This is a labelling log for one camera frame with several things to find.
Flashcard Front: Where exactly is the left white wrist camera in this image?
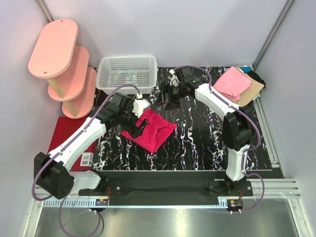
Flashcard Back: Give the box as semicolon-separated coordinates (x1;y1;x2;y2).
132;93;151;118

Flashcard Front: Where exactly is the folded blue white garment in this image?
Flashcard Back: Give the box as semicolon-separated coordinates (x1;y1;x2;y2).
237;65;253;74

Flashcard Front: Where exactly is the purple cable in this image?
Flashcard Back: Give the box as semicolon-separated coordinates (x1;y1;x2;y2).
32;84;144;237
173;65;265;213

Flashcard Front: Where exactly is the black marble pattern mat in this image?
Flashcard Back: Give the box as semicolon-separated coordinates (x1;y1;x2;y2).
92;66;274;171

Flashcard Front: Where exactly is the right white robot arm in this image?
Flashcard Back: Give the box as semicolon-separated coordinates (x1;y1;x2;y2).
154;66;261;196

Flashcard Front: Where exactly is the aluminium rail frame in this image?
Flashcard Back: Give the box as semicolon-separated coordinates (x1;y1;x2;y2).
28;99;316;237

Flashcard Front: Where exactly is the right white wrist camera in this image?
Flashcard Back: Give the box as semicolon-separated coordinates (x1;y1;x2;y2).
168;69;180;87

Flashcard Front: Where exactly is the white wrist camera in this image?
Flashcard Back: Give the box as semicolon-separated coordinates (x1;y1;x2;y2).
132;93;151;118
168;69;180;87

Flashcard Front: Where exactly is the red box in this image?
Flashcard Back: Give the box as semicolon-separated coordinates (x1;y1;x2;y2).
48;116;97;171

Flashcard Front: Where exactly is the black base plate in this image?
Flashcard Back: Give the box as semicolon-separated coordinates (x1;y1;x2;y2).
79;170;253;197

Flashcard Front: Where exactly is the folded pink t shirt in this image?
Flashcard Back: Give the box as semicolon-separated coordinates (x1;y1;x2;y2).
213;67;251;102

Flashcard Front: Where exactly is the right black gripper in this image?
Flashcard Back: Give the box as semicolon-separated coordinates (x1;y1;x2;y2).
153;82;186;112

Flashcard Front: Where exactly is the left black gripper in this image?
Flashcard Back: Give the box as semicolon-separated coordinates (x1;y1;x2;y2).
119;102;149;138

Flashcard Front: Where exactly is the white plastic basket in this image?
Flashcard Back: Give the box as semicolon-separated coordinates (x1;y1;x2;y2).
96;55;158;94

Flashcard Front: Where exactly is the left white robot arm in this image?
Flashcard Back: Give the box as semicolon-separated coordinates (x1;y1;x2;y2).
33;92;151;199

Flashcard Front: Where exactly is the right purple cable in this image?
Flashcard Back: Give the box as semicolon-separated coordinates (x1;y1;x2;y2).
173;65;265;213

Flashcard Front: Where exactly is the pink three-tier shelf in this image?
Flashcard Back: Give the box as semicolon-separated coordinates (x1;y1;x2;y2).
28;19;96;119

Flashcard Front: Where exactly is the magenta t shirt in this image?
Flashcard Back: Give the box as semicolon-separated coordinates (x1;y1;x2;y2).
121;109;177;153

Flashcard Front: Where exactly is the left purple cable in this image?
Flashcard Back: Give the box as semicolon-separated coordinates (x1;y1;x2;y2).
32;84;144;237

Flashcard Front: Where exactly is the folded beige t shirt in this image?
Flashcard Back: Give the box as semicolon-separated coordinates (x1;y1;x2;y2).
237;74;264;107

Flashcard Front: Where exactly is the folded black t shirt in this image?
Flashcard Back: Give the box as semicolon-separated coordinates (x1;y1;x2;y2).
246;71;266;88

